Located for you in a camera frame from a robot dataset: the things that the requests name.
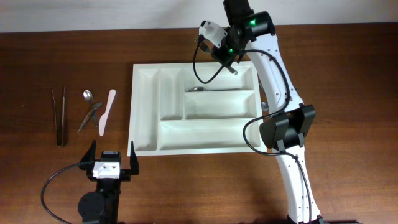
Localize black camera cable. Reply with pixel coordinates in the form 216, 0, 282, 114
40, 162, 91, 224
192, 34, 313, 224

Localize black right camera cable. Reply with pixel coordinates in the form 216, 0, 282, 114
192, 34, 313, 224

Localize black left camera cable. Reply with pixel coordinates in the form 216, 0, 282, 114
40, 162, 91, 224

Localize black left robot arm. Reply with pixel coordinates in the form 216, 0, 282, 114
78, 141, 140, 223

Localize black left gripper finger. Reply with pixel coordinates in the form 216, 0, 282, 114
129, 141, 139, 174
80, 140, 96, 162

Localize steel fork underneath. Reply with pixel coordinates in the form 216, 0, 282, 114
195, 36, 238, 75

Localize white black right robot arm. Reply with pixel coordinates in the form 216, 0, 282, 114
205, 1, 324, 223

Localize pink plastic knife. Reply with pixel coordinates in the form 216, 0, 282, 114
99, 89, 116, 136

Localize white plastic cutlery tray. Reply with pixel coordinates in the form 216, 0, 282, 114
127, 62, 265, 156

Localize dark steel teaspoon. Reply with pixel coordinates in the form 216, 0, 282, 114
77, 102, 103, 134

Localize small steel teaspoon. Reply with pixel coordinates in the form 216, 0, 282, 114
83, 90, 98, 128

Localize steel tweezers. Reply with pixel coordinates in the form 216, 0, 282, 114
52, 86, 66, 147

